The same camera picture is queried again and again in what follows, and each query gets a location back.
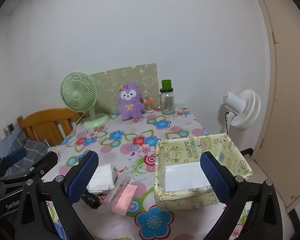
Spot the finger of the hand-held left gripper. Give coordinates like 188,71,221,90
0,147,27,178
0,152,58,188

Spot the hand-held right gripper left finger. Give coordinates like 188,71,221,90
14,151,99,240

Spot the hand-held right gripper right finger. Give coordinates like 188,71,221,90
199,151,284,240

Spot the yellow fabric storage box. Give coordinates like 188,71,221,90
154,133,253,212

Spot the pink paper receipt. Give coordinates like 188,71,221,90
111,184,138,215

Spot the grey plaid pillow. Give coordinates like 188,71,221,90
5,132,50,175

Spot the white folded tissue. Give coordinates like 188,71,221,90
87,164,115,194

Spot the clear plastic packet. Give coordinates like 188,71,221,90
102,174,132,205

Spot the wooden bed headboard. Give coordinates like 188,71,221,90
17,108,80,147

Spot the floral tablecloth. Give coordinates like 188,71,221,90
41,105,255,240

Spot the green desk fan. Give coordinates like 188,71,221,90
60,72,110,128

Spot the white standing fan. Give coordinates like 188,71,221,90
217,89,261,132

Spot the purple plush toy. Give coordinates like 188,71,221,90
118,82,144,121

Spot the glass mug jar green lid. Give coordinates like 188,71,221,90
160,79,175,115

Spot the small cotton swab jar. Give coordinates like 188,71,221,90
144,98,155,113

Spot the green patterned board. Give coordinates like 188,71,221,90
90,64,161,114

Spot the beige door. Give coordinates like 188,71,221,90
249,0,300,209

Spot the dark grey drawstring pouch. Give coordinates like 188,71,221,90
81,191,102,209

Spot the white fan cable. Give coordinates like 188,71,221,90
75,112,87,126

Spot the black fan cable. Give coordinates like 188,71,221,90
224,111,231,133

